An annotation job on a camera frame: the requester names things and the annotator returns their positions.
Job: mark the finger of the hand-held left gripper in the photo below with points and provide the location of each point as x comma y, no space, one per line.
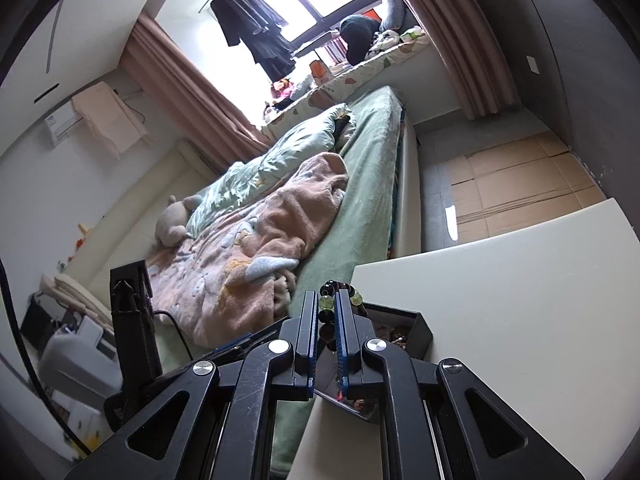
255,336

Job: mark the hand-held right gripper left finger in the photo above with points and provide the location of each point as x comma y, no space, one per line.
315,340

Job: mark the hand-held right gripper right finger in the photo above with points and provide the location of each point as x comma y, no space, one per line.
341,340

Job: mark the black jewelry box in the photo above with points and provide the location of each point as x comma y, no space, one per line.
417,335

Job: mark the white appliance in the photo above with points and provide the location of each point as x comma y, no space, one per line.
75,360

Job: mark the beige pillow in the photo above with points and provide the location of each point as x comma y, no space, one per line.
75,290

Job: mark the white cabinet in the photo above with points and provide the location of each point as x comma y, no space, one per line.
80,420

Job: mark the black case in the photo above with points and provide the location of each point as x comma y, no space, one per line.
37,320

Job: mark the pink fleece blanket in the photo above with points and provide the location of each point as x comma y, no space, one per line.
260,230

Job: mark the orange toy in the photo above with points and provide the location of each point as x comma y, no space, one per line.
80,242

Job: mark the beige plush toy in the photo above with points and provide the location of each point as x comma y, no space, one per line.
172,222

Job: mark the bed with green sheet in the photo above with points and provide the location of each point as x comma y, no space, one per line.
370,185

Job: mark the light green quilt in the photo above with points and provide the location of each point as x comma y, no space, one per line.
290,155

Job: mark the white air conditioner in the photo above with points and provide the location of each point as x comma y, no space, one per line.
60,127

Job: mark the beige cloth cover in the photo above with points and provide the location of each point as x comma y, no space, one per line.
105,115

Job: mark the flattened cardboard sheet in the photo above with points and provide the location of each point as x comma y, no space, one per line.
525,180

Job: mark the pink doll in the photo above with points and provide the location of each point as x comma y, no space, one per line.
282,91

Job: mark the pink-brown curtain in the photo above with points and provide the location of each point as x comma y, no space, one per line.
450,35
175,85

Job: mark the floral window seat cushion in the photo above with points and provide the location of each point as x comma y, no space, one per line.
350,77

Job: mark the orange and white paper bag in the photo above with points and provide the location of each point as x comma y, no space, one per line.
319,72

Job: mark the black bag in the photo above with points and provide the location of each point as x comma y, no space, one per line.
360,35

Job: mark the black hanging clothes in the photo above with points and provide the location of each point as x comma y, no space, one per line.
250,25

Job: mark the grey pillow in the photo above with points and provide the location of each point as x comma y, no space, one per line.
395,7

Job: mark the wall socket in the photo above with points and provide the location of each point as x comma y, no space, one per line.
532,65

